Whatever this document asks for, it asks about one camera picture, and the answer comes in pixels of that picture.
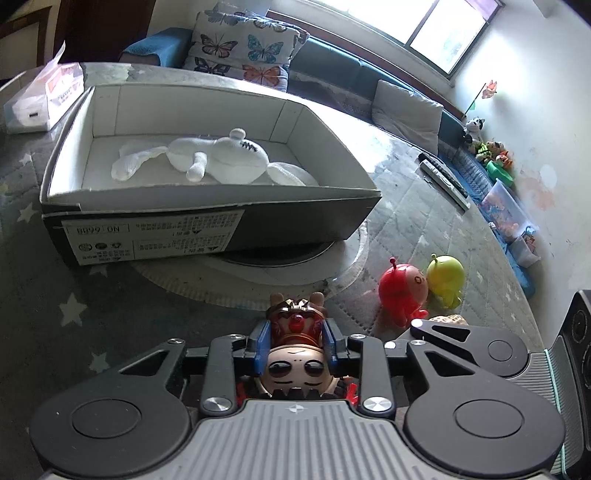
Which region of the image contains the tissue pack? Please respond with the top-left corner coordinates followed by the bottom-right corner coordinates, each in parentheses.
top-left (4, 41), bottom-right (86, 134)

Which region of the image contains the white plush toy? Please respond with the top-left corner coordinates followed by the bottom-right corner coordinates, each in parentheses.
top-left (111, 128), bottom-right (319, 188)

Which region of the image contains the window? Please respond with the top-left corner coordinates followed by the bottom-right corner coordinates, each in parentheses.
top-left (406, 0), bottom-right (504, 77)

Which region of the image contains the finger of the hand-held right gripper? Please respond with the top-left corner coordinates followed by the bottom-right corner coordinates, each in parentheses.
top-left (410, 318), bottom-right (490, 346)

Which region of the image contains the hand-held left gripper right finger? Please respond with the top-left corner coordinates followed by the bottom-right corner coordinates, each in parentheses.
top-left (322, 318), bottom-right (476, 420)

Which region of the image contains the silver remote control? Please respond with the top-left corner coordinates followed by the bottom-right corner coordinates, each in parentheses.
top-left (419, 159), bottom-right (472, 212)

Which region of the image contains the black cardboard shoe box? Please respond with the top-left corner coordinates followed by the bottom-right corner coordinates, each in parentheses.
top-left (39, 83), bottom-right (383, 267)

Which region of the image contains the blue blanket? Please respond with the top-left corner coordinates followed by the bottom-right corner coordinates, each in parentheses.
top-left (121, 28), bottom-right (192, 70)

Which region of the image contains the paper pinwheel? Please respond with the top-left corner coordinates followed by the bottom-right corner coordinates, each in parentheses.
top-left (466, 79), bottom-right (498, 114)

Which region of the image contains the grey cushion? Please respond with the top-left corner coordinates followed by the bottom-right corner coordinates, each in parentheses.
top-left (372, 79), bottom-right (444, 155)

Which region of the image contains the yellow-green round toy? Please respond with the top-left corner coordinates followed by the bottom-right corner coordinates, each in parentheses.
top-left (426, 253), bottom-right (465, 310)

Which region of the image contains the teal sofa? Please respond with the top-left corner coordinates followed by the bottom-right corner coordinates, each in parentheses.
top-left (286, 34), bottom-right (539, 298)

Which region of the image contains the butterfly print pillow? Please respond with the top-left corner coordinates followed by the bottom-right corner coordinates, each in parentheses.
top-left (182, 2), bottom-right (311, 93)

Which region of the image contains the clear plastic toy bin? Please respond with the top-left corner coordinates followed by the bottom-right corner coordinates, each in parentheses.
top-left (480, 180), bottom-right (540, 241)

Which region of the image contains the orange plush toy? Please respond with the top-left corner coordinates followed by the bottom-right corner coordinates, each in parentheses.
top-left (475, 141), bottom-right (509, 164)

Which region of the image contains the quilted grey desktop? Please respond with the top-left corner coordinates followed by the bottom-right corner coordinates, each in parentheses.
top-left (0, 62), bottom-right (550, 480)

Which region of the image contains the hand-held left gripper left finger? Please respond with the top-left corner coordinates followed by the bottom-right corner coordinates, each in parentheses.
top-left (108, 318), bottom-right (273, 418)

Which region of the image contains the big-headed toy figurine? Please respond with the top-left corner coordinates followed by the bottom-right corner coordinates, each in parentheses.
top-left (235, 292), bottom-right (361, 407)

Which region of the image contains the small clear container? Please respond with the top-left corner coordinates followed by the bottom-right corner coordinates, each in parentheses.
top-left (508, 228), bottom-right (542, 268)

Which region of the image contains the cow plush toy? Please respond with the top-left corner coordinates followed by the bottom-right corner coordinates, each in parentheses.
top-left (463, 117), bottom-right (485, 151)

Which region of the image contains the red round toy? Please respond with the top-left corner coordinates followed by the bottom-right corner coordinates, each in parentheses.
top-left (379, 257), bottom-right (430, 326)

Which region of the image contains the black remote control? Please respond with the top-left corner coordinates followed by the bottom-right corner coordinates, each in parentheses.
top-left (418, 152), bottom-right (469, 198)

